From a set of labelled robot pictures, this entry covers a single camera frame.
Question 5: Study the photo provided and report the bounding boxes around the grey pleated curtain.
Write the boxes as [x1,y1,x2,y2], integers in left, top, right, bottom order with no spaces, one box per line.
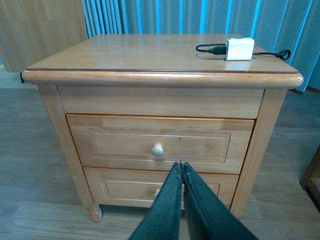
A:
[82,0,320,92]

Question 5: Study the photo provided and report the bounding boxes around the white charger box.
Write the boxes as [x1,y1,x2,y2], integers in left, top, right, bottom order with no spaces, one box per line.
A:
[224,37,255,61]

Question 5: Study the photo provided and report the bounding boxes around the wooden nightstand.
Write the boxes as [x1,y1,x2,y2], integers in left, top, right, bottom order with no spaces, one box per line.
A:
[22,34,303,222]

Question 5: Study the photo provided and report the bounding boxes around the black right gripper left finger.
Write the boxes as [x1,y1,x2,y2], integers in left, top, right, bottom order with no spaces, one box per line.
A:
[130,162,182,240]

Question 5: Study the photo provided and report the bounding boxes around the black cable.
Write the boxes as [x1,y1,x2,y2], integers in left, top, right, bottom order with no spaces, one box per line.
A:
[195,43,292,61]

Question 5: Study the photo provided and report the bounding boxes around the large wooden cabinet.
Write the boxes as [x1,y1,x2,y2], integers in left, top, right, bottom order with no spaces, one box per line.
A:
[0,0,88,73]

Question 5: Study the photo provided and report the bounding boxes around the wooden drawer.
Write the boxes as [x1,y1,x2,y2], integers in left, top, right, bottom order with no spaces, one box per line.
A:
[66,114,254,174]
[83,167,239,208]

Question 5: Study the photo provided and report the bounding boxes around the dark wooden furniture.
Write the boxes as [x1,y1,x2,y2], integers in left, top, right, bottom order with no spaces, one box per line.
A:
[299,146,320,212]

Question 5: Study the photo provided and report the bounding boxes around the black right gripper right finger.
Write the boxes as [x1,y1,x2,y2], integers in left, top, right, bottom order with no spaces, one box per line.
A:
[180,162,257,240]

